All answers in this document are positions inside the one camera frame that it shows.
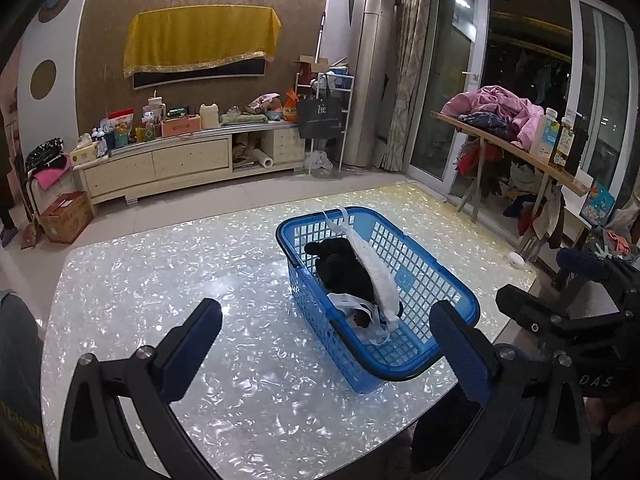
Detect white quilted cloth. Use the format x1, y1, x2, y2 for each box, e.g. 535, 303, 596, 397
324, 208, 400, 333

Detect black plush toy green eyes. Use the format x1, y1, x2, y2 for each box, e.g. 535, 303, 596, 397
304, 237, 375, 304

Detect light blue cloth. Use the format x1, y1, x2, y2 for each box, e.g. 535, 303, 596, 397
328, 292, 390, 346

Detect wooden side table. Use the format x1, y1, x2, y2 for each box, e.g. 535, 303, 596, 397
430, 110, 591, 256

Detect pink clothes pile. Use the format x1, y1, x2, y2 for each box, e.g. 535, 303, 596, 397
440, 86, 544, 152

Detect blue plastic basket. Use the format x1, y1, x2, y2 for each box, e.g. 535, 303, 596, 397
276, 206, 480, 393

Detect brown cardboard box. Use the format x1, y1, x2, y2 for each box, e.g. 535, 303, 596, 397
39, 191, 93, 244

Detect pink cushion on chair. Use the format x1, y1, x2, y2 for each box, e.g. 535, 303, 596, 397
32, 154, 72, 191

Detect cream TV cabinet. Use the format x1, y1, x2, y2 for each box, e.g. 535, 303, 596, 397
74, 122, 305, 206

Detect black shopping bag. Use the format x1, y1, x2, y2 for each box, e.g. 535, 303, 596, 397
296, 73, 342, 140

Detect patterned curtain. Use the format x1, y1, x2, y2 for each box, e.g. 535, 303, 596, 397
381, 0, 431, 172

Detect white paper roll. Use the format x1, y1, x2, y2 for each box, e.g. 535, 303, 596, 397
253, 148, 273, 169

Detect standing air conditioner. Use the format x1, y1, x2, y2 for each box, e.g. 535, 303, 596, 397
343, 0, 396, 168

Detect white metal rack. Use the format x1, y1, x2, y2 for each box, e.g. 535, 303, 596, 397
294, 66, 355, 174

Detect orange storage box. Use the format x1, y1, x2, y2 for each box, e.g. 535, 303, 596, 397
162, 115, 202, 138

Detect white plastic jug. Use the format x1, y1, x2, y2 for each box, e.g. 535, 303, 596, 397
198, 103, 220, 130

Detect yellow cloth covered TV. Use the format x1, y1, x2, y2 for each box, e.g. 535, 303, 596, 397
122, 4, 282, 88

